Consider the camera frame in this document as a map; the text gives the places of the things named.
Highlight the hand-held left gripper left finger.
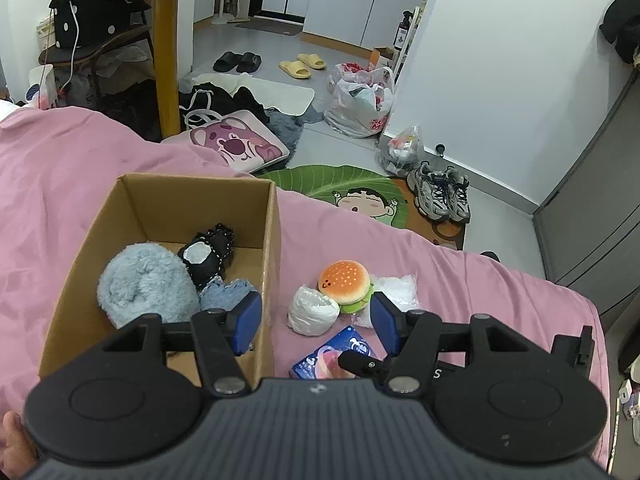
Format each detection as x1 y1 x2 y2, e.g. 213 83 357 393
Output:
101 291 263 395

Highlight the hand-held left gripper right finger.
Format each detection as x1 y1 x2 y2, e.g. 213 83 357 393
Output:
369 291 555 395

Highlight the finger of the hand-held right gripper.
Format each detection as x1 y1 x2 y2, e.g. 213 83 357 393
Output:
337 350 390 380

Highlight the blue knit cloth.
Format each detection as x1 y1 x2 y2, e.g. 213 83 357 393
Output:
199 277 258 312

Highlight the blue tissue pack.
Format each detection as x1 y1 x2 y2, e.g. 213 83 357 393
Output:
290 325 383 380

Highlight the black lace white item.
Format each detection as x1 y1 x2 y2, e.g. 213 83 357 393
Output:
177 222 235 281

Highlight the blue fluffy plush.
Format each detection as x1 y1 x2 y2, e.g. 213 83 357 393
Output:
97 242 201 331

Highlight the white wrapped soft bundle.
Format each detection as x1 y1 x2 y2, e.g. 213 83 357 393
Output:
287 285 340 337

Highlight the person's left hand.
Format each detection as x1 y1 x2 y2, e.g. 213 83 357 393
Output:
0 412 41 479

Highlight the clear plastic bag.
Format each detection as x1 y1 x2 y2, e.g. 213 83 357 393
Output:
357 274 418 328

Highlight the burger plush toy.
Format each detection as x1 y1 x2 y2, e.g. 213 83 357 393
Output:
318 260 373 316

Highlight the grey sneaker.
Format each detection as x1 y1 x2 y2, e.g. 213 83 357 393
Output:
406 162 453 221
442 167 472 223

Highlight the grey cabinet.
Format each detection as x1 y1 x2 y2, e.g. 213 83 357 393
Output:
532 75 640 316

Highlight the green leaf cartoon rug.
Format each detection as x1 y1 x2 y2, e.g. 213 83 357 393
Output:
255 164 466 251

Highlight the clear trash bag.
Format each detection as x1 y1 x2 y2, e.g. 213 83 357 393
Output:
376 126 426 177

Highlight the pink bear cushion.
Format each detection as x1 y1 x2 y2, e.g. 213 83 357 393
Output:
162 110 291 173

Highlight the grey fuzzy rug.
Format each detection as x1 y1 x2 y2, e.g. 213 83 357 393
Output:
267 107 323 161

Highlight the white plastic shopping bag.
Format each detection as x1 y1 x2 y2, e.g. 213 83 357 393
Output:
325 62 396 138

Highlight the black clothes pile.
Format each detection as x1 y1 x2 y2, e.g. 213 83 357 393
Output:
179 85 271 126

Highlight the white floor mat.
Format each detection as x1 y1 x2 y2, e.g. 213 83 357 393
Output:
192 72 316 116

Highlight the pink bed sheet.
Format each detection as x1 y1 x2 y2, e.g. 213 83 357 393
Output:
0 107 608 471

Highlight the small cardboard box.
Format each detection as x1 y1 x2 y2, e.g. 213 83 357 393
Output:
369 46 396 71

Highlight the round table with yellow leg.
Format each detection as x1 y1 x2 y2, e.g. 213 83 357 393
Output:
67 0 271 141

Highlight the white ladder rack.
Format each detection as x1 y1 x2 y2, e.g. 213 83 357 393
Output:
392 5 422 86

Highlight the dark spray bottle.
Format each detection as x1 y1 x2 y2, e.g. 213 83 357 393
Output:
395 10 412 52

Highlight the dark door mat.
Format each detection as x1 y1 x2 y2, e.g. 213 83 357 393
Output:
235 17 305 37

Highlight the dark chair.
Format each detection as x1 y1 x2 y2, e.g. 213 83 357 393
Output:
39 25 156 111

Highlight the white kitchen cabinet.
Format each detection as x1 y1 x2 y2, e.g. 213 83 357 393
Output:
300 0 433 58

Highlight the black hanging jacket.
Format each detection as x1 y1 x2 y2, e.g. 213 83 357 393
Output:
599 0 640 63

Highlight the black polka-dot bag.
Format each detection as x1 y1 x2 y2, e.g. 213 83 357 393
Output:
49 0 146 51

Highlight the white cable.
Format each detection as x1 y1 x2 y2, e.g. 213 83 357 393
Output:
37 7 81 106

